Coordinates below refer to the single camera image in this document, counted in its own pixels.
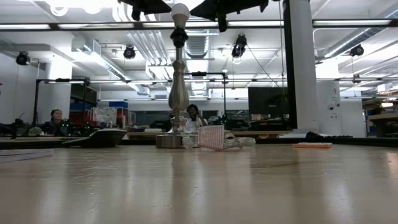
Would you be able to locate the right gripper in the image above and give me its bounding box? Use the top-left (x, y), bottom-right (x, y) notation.
top-left (190, 0), bottom-right (270, 34)

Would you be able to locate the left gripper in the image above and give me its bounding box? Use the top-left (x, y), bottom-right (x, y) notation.
top-left (118, 0), bottom-right (173, 22)

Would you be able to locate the white lightbulb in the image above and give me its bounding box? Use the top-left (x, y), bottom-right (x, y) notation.
top-left (170, 2), bottom-right (191, 29)

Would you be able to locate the silver table lamp base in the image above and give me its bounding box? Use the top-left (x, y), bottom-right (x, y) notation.
top-left (155, 26), bottom-right (200, 149)

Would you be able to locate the white black tower fan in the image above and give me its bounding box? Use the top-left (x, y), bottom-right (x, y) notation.
top-left (276, 0), bottom-right (320, 139)

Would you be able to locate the black monitor screen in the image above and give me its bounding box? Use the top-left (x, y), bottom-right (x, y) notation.
top-left (248, 86), bottom-right (290, 116)

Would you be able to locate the person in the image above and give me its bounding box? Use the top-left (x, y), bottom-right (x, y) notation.
top-left (42, 108), bottom-right (74, 137)
top-left (185, 103), bottom-right (209, 133)

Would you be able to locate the light wood table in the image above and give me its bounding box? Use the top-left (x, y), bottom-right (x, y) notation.
top-left (126, 130), bottom-right (294, 138)

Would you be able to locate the grey desk calculator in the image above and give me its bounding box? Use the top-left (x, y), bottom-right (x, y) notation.
top-left (61, 128), bottom-right (128, 149)

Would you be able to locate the small patterned flat packet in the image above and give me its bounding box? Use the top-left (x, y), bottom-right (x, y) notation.
top-left (292, 142), bottom-right (333, 149)

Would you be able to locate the landscape cover notebook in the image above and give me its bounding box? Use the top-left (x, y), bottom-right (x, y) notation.
top-left (0, 148), bottom-right (55, 164)

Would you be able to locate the black ceiling-hung camera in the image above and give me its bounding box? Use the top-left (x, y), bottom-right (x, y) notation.
top-left (123, 45), bottom-right (137, 60)
top-left (349, 44), bottom-right (365, 57)
top-left (16, 51), bottom-right (31, 67)
top-left (231, 34), bottom-right (248, 58)

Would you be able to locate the black overhead frame bar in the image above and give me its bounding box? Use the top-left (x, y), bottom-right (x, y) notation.
top-left (0, 19), bottom-right (398, 32)

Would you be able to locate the clear lamp power cord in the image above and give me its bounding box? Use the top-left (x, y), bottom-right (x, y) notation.
top-left (182, 133), bottom-right (257, 152)

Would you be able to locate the black background station frame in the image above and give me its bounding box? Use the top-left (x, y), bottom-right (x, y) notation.
top-left (32, 77), bottom-right (91, 126)

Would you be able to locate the black aluminium table frame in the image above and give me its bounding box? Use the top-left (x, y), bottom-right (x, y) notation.
top-left (0, 136), bottom-right (398, 149)

